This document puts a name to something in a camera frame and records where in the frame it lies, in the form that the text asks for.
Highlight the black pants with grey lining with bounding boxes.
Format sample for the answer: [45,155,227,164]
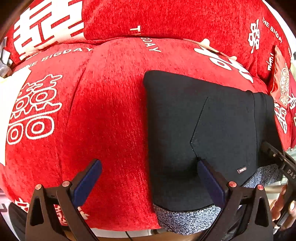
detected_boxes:
[144,71,282,235]

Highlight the red envelope with gold print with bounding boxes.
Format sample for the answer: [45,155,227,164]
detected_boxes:
[268,45,295,116]

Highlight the red blanket with white characters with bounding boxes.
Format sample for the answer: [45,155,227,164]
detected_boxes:
[1,38,267,231]

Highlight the red pillow with white characters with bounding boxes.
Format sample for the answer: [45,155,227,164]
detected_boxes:
[5,1,292,80]

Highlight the person's right hand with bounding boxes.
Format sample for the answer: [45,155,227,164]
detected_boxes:
[270,185,295,230]

